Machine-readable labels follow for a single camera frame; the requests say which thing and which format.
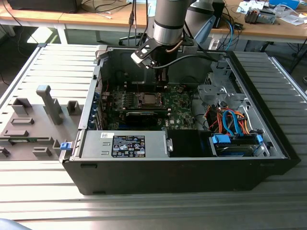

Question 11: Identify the grey metal box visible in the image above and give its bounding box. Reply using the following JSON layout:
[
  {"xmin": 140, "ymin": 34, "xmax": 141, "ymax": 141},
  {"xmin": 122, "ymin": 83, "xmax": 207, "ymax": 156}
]
[{"xmin": 258, "ymin": 8, "xmax": 277, "ymax": 24}]

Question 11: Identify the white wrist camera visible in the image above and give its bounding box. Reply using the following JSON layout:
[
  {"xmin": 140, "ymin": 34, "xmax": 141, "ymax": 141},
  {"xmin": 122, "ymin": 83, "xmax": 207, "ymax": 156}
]
[{"xmin": 130, "ymin": 46, "xmax": 154, "ymax": 70}]

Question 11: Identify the green RAM stick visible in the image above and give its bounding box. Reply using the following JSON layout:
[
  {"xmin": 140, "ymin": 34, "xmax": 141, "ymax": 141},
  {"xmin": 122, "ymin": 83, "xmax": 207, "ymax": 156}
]
[{"xmin": 9, "ymin": 138, "xmax": 39, "ymax": 144}]

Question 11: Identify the silver drive cage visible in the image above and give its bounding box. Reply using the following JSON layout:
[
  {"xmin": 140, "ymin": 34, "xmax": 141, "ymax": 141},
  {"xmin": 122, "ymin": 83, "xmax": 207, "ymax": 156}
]
[{"xmin": 196, "ymin": 59, "xmax": 250, "ymax": 113}]

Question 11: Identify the grey parts rack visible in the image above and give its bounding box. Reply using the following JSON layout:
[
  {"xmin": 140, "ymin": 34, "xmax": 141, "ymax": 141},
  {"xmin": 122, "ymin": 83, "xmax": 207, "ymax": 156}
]
[{"xmin": 0, "ymin": 85, "xmax": 83, "ymax": 161}]

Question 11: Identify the blue hanging cable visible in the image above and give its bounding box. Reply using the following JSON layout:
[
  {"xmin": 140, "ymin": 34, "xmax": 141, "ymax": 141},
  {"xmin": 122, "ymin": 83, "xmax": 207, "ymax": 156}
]
[{"xmin": 226, "ymin": 20, "xmax": 237, "ymax": 51}]

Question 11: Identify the blue chair back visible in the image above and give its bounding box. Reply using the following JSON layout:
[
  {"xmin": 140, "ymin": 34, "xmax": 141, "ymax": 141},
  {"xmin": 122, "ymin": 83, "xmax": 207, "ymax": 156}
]
[{"xmin": 0, "ymin": 218, "xmax": 32, "ymax": 230}]

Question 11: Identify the silver green CPU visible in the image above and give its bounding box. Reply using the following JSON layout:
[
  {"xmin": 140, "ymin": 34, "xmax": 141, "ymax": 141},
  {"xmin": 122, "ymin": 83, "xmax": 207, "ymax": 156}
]
[{"xmin": 143, "ymin": 94, "xmax": 161, "ymax": 105}]

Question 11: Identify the white power strip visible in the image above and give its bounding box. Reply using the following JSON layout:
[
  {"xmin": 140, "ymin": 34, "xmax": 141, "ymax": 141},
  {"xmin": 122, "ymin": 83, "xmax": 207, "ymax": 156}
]
[{"xmin": 208, "ymin": 38, "xmax": 220, "ymax": 50}]

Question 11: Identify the grey power supply unit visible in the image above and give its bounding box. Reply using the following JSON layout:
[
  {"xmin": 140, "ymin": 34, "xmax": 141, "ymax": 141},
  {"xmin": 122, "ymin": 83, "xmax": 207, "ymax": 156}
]
[{"xmin": 80, "ymin": 131, "xmax": 168, "ymax": 159}]

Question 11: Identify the blue cardboard box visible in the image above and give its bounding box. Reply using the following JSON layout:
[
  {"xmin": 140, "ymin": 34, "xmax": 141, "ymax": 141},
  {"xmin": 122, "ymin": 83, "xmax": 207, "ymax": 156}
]
[{"xmin": 268, "ymin": 0, "xmax": 300, "ymax": 10}]

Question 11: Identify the black PC case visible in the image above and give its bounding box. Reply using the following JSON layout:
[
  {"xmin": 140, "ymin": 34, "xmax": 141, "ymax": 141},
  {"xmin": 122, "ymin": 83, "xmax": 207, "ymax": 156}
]
[{"xmin": 61, "ymin": 45, "xmax": 302, "ymax": 196}]

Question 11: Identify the wooden desk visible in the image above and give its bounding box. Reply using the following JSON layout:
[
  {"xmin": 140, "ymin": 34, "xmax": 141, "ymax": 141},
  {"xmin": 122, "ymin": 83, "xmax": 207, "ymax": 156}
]
[
  {"xmin": 211, "ymin": 0, "xmax": 307, "ymax": 45},
  {"xmin": 0, "ymin": 0, "xmax": 154, "ymax": 45}
]

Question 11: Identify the black graphics card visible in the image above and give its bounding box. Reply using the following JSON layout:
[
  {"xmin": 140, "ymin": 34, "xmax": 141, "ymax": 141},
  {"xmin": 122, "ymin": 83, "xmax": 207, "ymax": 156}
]
[{"xmin": 112, "ymin": 107, "xmax": 170, "ymax": 127}]

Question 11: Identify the black monitor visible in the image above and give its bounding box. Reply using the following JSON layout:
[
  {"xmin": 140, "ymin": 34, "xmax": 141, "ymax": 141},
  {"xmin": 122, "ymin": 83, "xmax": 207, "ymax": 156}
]
[{"xmin": 7, "ymin": 0, "xmax": 79, "ymax": 14}]

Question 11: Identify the CPU cooler heat sink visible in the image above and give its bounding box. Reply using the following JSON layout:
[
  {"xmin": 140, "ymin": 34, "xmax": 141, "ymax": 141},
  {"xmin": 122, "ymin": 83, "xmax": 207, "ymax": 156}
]
[{"xmin": 244, "ymin": 7, "xmax": 260, "ymax": 24}]

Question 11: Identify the black speaker box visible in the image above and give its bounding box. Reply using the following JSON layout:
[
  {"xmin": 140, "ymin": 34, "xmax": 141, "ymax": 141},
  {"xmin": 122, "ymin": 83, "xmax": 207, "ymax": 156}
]
[{"xmin": 212, "ymin": 1, "xmax": 225, "ymax": 29}]

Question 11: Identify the orange wire bundle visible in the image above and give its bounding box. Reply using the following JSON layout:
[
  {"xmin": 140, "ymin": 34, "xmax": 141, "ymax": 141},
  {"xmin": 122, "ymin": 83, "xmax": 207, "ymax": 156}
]
[{"xmin": 208, "ymin": 106, "xmax": 252, "ymax": 135}]

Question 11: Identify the black camera cable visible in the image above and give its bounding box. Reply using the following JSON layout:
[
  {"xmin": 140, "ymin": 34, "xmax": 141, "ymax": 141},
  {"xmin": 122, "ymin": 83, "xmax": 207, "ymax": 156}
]
[{"xmin": 153, "ymin": 44, "xmax": 221, "ymax": 70}]

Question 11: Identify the green motherboard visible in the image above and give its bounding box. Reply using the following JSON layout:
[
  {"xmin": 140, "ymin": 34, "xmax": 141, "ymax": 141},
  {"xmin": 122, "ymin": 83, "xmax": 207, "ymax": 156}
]
[{"xmin": 100, "ymin": 82, "xmax": 200, "ymax": 131}]

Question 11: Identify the hard disk blue carrier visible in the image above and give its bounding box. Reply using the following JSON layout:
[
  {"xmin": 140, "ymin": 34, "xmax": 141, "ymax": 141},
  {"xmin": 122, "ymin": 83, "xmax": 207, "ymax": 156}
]
[{"xmin": 210, "ymin": 134, "xmax": 264, "ymax": 158}]

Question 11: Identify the CPU socket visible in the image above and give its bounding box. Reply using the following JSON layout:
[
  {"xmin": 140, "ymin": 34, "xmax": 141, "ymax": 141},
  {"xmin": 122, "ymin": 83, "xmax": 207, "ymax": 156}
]
[{"xmin": 134, "ymin": 92, "xmax": 165, "ymax": 109}]

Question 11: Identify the black plastic shroud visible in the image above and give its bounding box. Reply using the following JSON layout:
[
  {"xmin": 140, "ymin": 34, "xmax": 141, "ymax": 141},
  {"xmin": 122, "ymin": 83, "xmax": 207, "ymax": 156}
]
[{"xmin": 167, "ymin": 130, "xmax": 213, "ymax": 159}]

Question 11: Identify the blue wire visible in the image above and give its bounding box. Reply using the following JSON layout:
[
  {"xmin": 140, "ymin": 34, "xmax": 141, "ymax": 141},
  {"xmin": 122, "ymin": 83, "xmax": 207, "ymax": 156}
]
[
  {"xmin": 222, "ymin": 109, "xmax": 235, "ymax": 134},
  {"xmin": 230, "ymin": 111, "xmax": 243, "ymax": 137}
]

